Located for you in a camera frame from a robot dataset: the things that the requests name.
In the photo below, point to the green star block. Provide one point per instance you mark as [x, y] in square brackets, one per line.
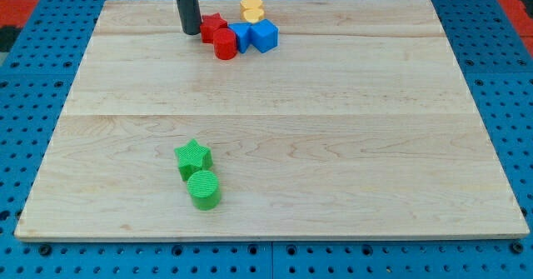
[191, 158]

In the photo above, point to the red star block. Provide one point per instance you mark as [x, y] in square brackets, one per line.
[211, 23]

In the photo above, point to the green cylinder block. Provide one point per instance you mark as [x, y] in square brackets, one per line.
[204, 189]

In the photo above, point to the light wooden board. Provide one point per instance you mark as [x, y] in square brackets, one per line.
[358, 126]

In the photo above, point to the red cylinder block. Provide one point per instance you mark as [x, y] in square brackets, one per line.
[225, 43]

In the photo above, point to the blue cube block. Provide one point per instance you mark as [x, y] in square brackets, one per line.
[264, 35]

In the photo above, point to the blue triangle block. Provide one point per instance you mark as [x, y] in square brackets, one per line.
[242, 32]

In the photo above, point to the yellow cylinder block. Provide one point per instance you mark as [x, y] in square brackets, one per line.
[253, 15]

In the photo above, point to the yellow hexagon block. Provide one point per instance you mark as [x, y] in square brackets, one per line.
[251, 4]

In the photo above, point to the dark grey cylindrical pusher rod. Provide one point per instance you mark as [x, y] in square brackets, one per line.
[190, 17]

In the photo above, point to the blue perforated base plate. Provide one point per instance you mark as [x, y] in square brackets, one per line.
[37, 74]

